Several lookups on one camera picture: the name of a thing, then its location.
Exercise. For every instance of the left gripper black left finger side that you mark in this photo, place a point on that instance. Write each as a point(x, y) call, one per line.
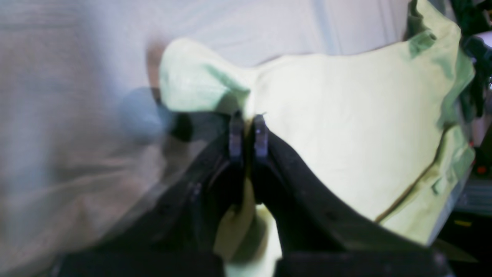
point(176, 238)

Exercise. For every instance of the left gripper black right finger side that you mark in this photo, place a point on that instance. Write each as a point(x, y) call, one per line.
point(320, 235)

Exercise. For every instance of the light green T-shirt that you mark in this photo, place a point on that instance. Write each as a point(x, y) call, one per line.
point(380, 129)

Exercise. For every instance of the grey-green table cloth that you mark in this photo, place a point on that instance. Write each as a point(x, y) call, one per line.
point(85, 147)

